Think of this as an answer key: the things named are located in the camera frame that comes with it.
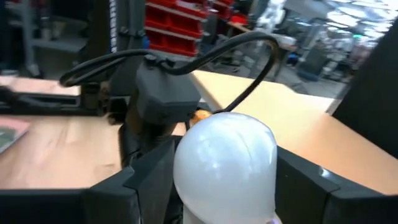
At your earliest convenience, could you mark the red parts bin shelf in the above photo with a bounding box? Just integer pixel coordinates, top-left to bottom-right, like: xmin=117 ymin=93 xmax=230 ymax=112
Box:
xmin=144 ymin=0 xmax=249 ymax=57

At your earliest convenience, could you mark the white humanoid robot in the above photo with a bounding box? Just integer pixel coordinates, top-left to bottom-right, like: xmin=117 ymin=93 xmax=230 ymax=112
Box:
xmin=256 ymin=0 xmax=287 ymax=34

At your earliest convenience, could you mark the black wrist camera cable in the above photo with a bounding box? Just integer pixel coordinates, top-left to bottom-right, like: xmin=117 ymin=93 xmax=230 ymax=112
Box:
xmin=58 ymin=30 xmax=279 ymax=114

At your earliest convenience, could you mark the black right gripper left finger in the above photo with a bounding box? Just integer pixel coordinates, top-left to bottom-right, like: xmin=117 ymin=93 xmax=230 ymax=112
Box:
xmin=0 ymin=136 xmax=185 ymax=224

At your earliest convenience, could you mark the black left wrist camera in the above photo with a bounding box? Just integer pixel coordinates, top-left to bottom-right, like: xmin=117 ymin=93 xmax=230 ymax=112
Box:
xmin=135 ymin=57 xmax=201 ymax=125

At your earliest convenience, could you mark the grey metal shelf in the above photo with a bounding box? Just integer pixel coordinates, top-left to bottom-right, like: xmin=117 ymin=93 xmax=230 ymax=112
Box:
xmin=6 ymin=0 xmax=88 ymax=77

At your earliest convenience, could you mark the white light bulb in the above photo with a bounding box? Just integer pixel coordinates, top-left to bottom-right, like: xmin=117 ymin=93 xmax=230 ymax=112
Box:
xmin=172 ymin=111 xmax=278 ymax=224

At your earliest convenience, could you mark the black table edge frame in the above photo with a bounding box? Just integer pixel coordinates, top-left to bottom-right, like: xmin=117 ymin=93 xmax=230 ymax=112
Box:
xmin=0 ymin=85 xmax=131 ymax=116

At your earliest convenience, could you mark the light wooden side table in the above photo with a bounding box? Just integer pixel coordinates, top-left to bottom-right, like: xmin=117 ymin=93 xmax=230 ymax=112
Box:
xmin=191 ymin=70 xmax=398 ymax=195

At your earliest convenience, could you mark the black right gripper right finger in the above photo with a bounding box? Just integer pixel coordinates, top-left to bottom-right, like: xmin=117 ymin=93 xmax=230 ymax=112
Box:
xmin=275 ymin=146 xmax=398 ymax=224

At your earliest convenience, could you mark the black partition screen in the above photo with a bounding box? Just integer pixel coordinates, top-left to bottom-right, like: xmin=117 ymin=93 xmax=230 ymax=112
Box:
xmin=331 ymin=18 xmax=398 ymax=159

